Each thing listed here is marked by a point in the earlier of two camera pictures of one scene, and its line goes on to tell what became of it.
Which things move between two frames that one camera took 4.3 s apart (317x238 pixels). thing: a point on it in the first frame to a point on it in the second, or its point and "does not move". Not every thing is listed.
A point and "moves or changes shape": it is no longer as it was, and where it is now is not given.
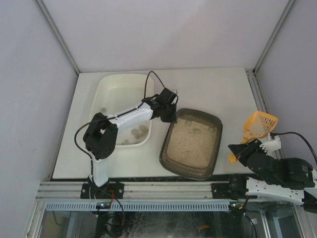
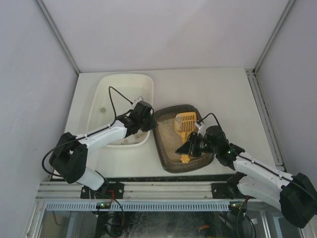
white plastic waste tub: [115, 93] does not move
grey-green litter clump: [126, 142] does not move
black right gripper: [245, 152] to [193, 145]
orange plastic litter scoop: [257, 126] to [184, 123]
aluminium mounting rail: [58, 191] does not move
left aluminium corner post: [56, 33] does not move
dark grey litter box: [190, 146] moves or changes shape
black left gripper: [169, 115] to [150, 123]
